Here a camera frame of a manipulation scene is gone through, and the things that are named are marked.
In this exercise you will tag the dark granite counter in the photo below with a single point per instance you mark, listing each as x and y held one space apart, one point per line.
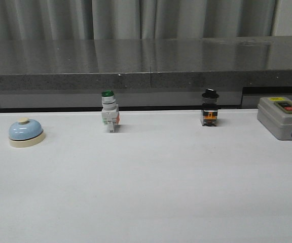
143 73

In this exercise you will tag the black rotary selector switch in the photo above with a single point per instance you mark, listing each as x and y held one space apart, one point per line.
209 108

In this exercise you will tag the grey switch box red button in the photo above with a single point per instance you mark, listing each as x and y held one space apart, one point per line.
275 113

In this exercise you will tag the grey curtain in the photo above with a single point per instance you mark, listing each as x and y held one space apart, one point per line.
52 20

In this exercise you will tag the blue desk bell cream base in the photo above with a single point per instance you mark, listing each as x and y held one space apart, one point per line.
26 133

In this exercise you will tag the green pushbutton switch white body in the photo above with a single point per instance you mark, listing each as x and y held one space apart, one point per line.
110 110

